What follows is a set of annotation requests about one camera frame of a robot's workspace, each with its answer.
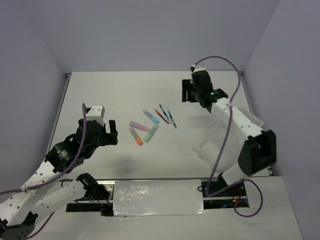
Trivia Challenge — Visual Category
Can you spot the light blue gel pen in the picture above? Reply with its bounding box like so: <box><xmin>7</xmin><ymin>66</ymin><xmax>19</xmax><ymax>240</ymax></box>
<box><xmin>166</xmin><ymin>107</ymin><xmax>178</xmax><ymax>129</ymax></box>

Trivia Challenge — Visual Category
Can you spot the dark blue gel pen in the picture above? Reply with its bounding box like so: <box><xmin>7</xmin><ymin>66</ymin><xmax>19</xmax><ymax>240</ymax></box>
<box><xmin>159</xmin><ymin>104</ymin><xmax>170</xmax><ymax>124</ymax></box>

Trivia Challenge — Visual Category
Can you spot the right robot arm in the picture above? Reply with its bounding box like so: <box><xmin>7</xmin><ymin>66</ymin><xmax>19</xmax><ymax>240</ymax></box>
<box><xmin>181</xmin><ymin>68</ymin><xmax>277</xmax><ymax>197</ymax></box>

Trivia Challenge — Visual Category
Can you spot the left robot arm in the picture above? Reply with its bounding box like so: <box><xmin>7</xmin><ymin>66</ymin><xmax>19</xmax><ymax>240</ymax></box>
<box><xmin>0</xmin><ymin>119</ymin><xmax>118</xmax><ymax>240</ymax></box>

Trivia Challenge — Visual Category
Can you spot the purple highlighter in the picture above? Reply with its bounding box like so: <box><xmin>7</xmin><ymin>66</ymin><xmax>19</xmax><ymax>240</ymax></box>
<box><xmin>129</xmin><ymin>121</ymin><xmax>151</xmax><ymax>133</ymax></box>

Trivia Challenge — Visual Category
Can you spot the orange highlighter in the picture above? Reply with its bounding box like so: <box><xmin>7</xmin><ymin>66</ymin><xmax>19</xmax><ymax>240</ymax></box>
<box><xmin>128</xmin><ymin>126</ymin><xmax>143</xmax><ymax>146</ymax></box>

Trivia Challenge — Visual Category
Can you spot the blue highlighter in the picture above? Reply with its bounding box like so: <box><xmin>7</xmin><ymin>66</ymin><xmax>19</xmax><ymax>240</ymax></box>
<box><xmin>142</xmin><ymin>109</ymin><xmax>159</xmax><ymax>124</ymax></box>

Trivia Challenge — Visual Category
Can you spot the green highlighter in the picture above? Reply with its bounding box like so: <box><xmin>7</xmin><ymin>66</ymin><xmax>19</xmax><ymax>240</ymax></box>
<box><xmin>144</xmin><ymin>124</ymin><xmax>159</xmax><ymax>143</ymax></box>

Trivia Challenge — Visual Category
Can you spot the clear plastic organizer tray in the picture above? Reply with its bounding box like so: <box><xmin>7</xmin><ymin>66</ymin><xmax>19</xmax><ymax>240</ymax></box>
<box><xmin>191</xmin><ymin>114</ymin><xmax>246</xmax><ymax>173</ymax></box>

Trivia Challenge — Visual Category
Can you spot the red gel pen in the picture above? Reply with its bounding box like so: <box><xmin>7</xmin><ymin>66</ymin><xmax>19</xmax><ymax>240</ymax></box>
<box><xmin>152</xmin><ymin>107</ymin><xmax>170</xmax><ymax>125</ymax></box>

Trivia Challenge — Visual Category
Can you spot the silver foil tape sheet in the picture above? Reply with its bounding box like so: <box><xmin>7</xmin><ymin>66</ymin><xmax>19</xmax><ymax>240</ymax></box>
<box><xmin>113</xmin><ymin>179</ymin><xmax>206</xmax><ymax>217</ymax></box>

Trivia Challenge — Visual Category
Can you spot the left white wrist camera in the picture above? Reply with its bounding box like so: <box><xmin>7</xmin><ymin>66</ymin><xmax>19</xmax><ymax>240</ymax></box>
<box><xmin>85</xmin><ymin>105</ymin><xmax>105</xmax><ymax>126</ymax></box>

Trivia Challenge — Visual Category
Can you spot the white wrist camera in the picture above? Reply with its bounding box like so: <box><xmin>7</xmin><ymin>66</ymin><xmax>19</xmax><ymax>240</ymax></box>
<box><xmin>190</xmin><ymin>64</ymin><xmax>206</xmax><ymax>73</ymax></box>
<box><xmin>85</xmin><ymin>105</ymin><xmax>105</xmax><ymax>126</ymax></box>

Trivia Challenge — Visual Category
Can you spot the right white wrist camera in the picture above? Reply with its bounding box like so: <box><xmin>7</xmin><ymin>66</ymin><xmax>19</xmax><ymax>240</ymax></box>
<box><xmin>190</xmin><ymin>64</ymin><xmax>206</xmax><ymax>73</ymax></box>

